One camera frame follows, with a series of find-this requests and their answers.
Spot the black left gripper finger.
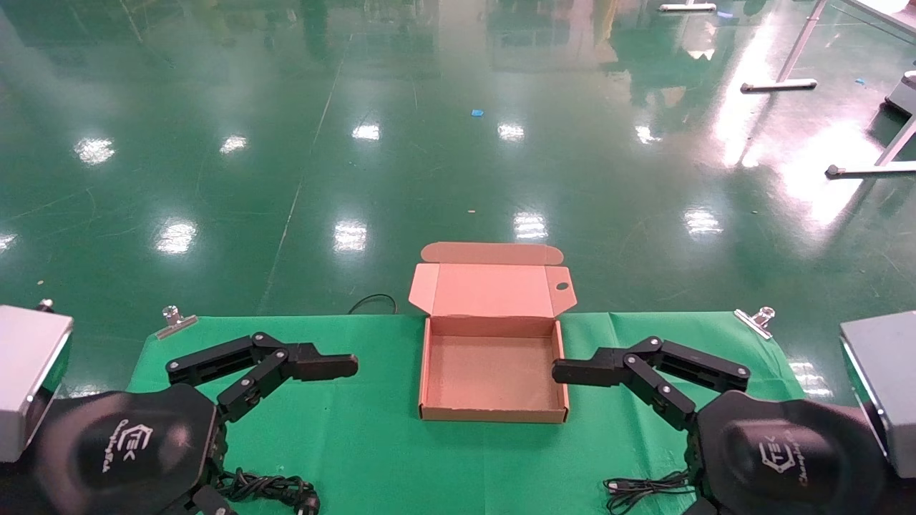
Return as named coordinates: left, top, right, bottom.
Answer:
left=166, top=332, right=359, bottom=424

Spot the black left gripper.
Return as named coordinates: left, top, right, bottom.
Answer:
left=32, top=384, right=240, bottom=515

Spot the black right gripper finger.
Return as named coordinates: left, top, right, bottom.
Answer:
left=552, top=336, right=751, bottom=431

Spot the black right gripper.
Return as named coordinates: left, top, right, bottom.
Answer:
left=683, top=390, right=892, bottom=515

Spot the black computer mouse with cable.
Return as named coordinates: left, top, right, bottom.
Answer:
left=603, top=470, right=698, bottom=515

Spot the thick black power cable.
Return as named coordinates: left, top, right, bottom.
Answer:
left=215, top=469, right=321, bottom=515

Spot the open brown cardboard box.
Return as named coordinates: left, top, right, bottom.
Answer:
left=409, top=242, right=578, bottom=423

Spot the green table cloth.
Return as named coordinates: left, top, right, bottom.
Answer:
left=125, top=312, right=808, bottom=515

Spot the metal table clip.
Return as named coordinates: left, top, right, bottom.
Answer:
left=734, top=306, right=776, bottom=340
left=156, top=305, right=199, bottom=340

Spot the grey machine base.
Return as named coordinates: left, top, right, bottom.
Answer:
left=884, top=70, right=916, bottom=119

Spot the black cable on floor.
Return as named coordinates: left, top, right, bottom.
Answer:
left=348, top=293, right=397, bottom=315

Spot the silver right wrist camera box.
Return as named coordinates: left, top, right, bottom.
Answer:
left=839, top=310, right=916, bottom=479

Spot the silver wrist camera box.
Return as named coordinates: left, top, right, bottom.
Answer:
left=839, top=310, right=916, bottom=479
left=0, top=305, right=74, bottom=464

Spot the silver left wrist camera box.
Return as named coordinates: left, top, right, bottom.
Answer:
left=0, top=305, right=74, bottom=464

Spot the white table leg frame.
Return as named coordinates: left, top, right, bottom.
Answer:
left=825, top=114, right=916, bottom=178
left=741, top=0, right=831, bottom=94

